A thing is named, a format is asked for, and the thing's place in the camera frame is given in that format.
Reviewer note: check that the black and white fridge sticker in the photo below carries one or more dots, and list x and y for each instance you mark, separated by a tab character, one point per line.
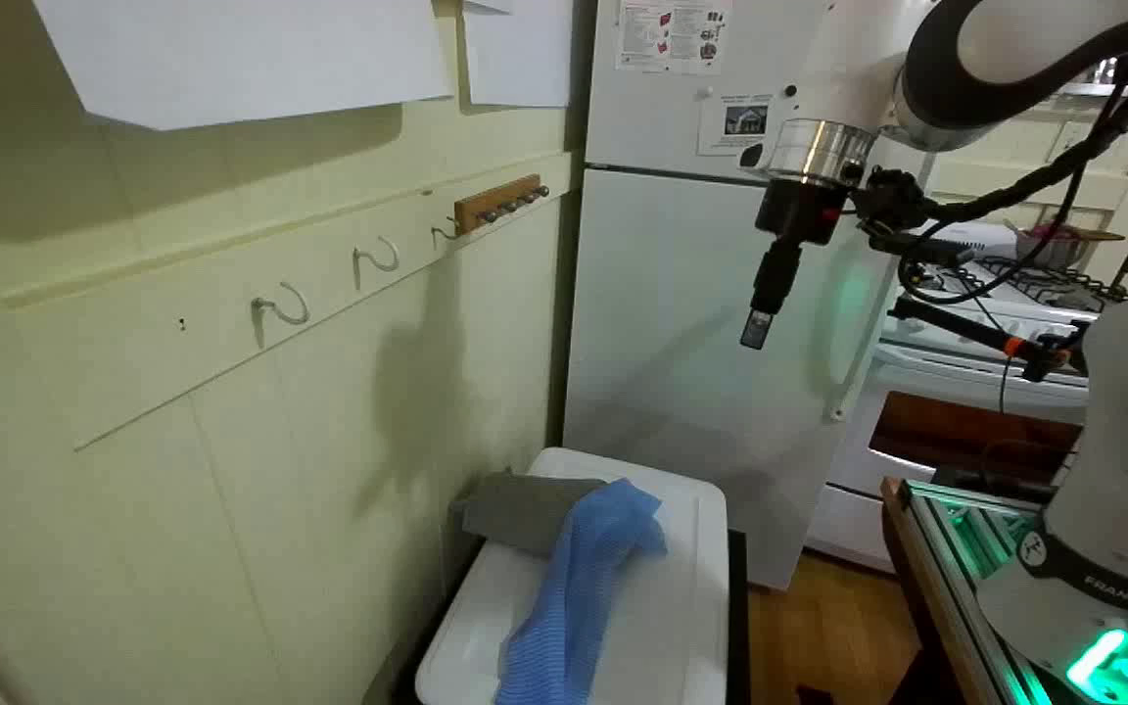
737	121

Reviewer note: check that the grey oven mitt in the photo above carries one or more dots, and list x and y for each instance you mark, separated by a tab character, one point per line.
517	512

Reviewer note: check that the black tripod bar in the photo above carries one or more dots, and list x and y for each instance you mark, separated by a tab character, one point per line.
969	328

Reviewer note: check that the small white paper sheet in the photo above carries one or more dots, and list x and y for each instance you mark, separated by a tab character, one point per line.
517	52

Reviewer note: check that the white plastic storage bin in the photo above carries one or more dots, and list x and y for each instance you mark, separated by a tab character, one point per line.
669	614

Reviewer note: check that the robot cart with green light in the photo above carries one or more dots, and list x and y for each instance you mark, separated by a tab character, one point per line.
979	533

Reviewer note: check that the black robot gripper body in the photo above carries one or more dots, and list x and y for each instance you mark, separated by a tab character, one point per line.
799	210

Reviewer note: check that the wooden peg rack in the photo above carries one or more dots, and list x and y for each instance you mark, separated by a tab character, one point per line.
492	204

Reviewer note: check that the blue rag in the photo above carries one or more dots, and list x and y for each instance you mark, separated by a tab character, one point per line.
577	590

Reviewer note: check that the red printed fridge sticker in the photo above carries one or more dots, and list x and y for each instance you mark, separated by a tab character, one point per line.
670	33

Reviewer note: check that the white refrigerator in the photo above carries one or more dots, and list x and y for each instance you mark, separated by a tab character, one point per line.
669	328

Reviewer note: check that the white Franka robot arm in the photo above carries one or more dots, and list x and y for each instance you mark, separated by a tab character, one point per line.
850	65

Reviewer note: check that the large white paper sheet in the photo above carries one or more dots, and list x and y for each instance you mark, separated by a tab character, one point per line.
243	61

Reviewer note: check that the white kitchen stove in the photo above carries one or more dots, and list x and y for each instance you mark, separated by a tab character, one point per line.
957	376

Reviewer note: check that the metal wall hook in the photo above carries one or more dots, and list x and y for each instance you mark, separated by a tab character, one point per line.
280	309
375	261
445	234

